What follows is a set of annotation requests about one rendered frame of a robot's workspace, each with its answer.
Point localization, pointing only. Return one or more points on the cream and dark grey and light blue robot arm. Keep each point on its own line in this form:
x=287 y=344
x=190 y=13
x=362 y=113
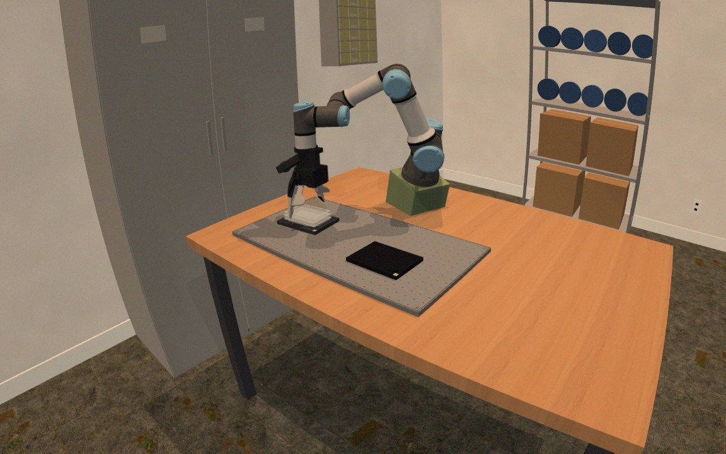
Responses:
x=424 y=135

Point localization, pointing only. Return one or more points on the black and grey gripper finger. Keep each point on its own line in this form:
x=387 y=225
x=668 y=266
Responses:
x=295 y=194
x=320 y=190

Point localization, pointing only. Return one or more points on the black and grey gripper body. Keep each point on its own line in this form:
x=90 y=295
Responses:
x=310 y=168

